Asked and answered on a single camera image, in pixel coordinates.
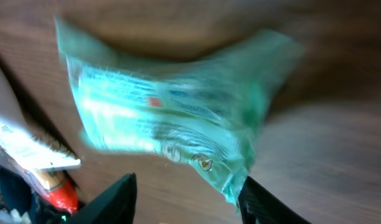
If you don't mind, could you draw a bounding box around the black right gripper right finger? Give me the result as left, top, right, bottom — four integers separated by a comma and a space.
238, 177, 310, 224

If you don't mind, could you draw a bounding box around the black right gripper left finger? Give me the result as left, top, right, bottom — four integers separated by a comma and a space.
66, 173, 137, 224

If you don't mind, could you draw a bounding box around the orange spaghetti packet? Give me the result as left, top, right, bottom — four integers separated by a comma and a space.
0, 146, 79, 214

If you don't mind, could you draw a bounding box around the green wet wipes packet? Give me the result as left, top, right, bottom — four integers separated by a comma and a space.
55, 19, 305, 204

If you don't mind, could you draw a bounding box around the white tube with gold cap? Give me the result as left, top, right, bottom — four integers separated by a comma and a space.
0, 113, 81, 170

